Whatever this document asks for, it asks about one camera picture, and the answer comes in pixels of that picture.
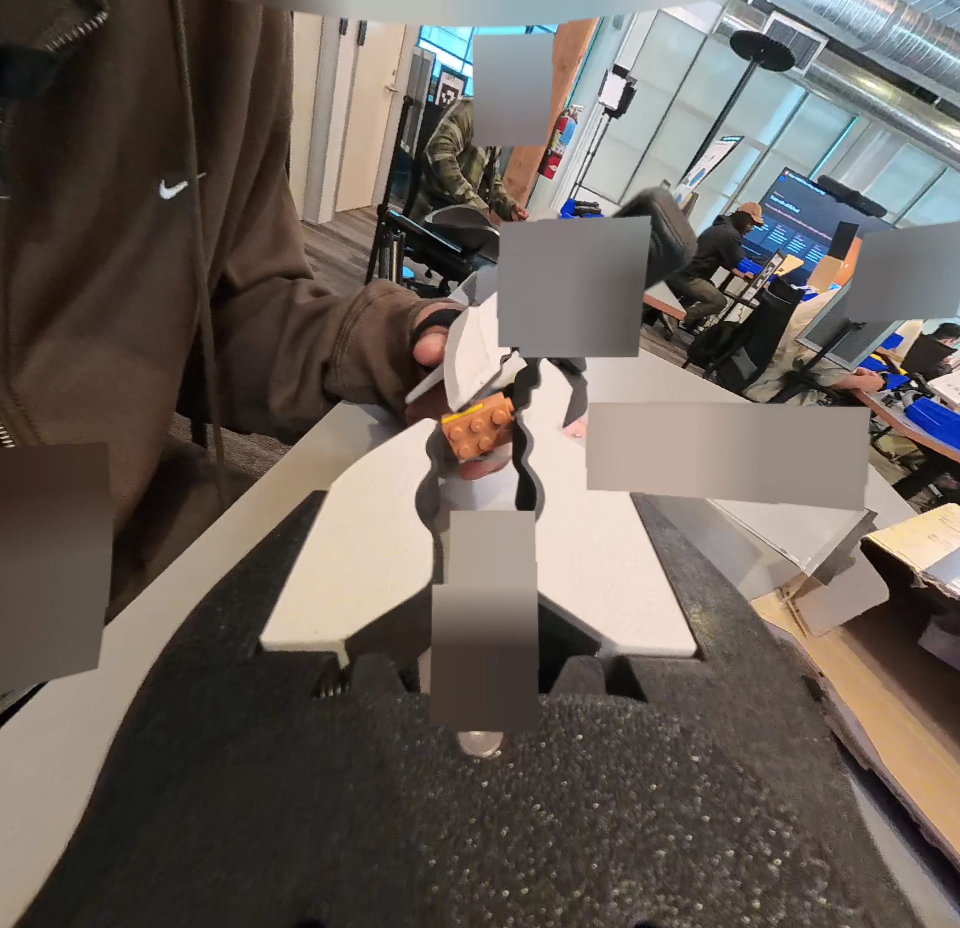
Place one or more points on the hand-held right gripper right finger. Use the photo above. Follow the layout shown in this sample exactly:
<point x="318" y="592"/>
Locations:
<point x="615" y="583"/>

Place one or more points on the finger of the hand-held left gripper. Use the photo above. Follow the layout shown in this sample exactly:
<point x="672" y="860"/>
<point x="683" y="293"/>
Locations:
<point x="458" y="351"/>
<point x="567" y="396"/>

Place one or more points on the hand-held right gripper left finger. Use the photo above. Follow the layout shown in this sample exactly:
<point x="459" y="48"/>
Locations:
<point x="345" y="568"/>

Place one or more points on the orange studded plate brick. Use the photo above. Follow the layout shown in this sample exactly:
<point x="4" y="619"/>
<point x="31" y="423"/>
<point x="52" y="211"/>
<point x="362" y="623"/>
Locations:
<point x="480" y="426"/>

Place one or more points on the grey desk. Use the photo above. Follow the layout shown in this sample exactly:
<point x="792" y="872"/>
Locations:
<point x="180" y="568"/>

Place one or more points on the person's left hand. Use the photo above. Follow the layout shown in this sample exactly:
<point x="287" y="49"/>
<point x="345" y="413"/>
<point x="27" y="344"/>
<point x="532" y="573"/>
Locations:
<point x="435" y="341"/>

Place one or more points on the black office chair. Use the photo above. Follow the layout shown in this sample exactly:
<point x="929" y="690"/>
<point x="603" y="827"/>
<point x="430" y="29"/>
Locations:
<point x="435" y="246"/>

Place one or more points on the black computer monitor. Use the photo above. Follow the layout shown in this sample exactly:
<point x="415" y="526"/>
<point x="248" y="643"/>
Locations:
<point x="795" y="216"/>

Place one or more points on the red fire extinguisher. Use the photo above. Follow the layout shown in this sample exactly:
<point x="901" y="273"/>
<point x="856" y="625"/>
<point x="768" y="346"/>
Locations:
<point x="555" y="141"/>

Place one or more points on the fox print instruction booklet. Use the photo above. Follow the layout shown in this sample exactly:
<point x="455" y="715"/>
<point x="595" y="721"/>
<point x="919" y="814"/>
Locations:
<point x="780" y="546"/>

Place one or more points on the printed cardboard box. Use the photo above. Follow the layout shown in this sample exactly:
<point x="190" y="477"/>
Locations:
<point x="885" y="673"/>

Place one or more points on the silver ventilation duct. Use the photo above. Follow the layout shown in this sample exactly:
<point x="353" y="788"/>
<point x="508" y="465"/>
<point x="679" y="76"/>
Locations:
<point x="885" y="6"/>

